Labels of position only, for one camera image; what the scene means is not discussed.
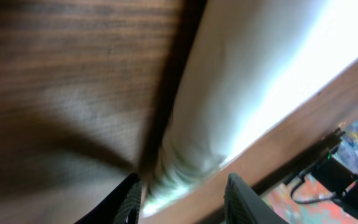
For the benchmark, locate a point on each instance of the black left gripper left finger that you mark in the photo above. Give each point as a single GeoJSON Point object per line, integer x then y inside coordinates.
{"type": "Point", "coordinates": [121, 206]}

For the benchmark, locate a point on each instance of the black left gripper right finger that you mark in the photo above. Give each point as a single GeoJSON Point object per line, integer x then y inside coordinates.
{"type": "Point", "coordinates": [243, 206]}

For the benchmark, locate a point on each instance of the white tube with gold cap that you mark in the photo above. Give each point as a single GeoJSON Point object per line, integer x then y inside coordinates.
{"type": "Point", "coordinates": [253, 62]}

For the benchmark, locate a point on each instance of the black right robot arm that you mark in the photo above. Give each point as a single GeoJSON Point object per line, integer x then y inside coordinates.
{"type": "Point", "coordinates": [339, 180]}

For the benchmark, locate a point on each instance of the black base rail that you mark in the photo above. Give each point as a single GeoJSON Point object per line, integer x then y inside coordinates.
{"type": "Point", "coordinates": [302, 163]}

